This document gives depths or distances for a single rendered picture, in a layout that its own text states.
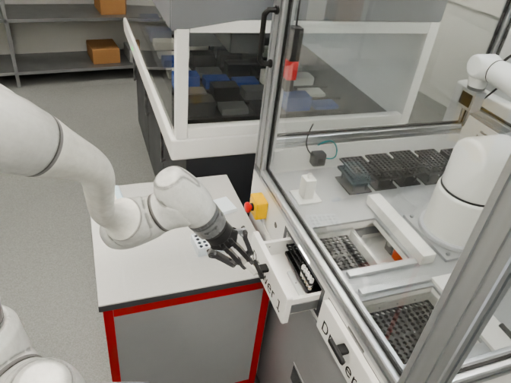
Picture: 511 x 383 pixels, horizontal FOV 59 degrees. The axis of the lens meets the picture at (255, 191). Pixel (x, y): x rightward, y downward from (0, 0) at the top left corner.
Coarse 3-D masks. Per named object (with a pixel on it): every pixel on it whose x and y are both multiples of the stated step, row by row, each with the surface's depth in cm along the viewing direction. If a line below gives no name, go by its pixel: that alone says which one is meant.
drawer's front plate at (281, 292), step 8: (256, 232) 144; (256, 240) 142; (256, 248) 143; (264, 248) 138; (256, 256) 144; (264, 256) 137; (272, 264) 133; (272, 272) 131; (264, 280) 139; (272, 280) 132; (280, 280) 128; (272, 288) 133; (280, 288) 127; (272, 296) 134; (280, 296) 128; (288, 296) 123; (272, 304) 134; (280, 304) 128; (288, 304) 124; (280, 312) 129; (288, 312) 127; (280, 320) 130
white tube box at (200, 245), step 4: (192, 236) 159; (196, 236) 161; (192, 240) 159; (196, 240) 158; (200, 240) 158; (204, 240) 158; (192, 244) 160; (196, 244) 156; (200, 244) 156; (204, 244) 157; (208, 244) 157; (196, 248) 156; (200, 248) 154; (204, 248) 155; (196, 252) 157; (200, 252) 155; (204, 252) 156; (200, 256) 156
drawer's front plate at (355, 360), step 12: (324, 300) 124; (324, 312) 124; (336, 312) 121; (324, 324) 125; (336, 324) 118; (324, 336) 126; (336, 336) 119; (348, 336) 115; (348, 348) 113; (336, 360) 121; (348, 360) 114; (360, 360) 109; (360, 372) 109; (372, 372) 107
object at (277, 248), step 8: (272, 240) 147; (280, 240) 147; (288, 240) 148; (272, 248) 148; (280, 248) 149; (296, 248) 152; (272, 256) 149; (280, 256) 150; (280, 264) 146; (288, 264) 147; (280, 272) 144; (288, 280) 141; (288, 288) 138; (296, 296) 128; (304, 296) 129; (312, 296) 129; (296, 304) 129; (304, 304) 130; (312, 304) 131; (296, 312) 131
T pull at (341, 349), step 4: (328, 340) 115; (332, 340) 115; (332, 344) 114; (340, 344) 114; (344, 344) 115; (332, 348) 114; (336, 348) 113; (340, 348) 113; (344, 348) 114; (336, 352) 112; (340, 352) 112; (344, 352) 113; (348, 352) 113; (336, 356) 112; (340, 356) 111; (340, 360) 111; (344, 360) 111
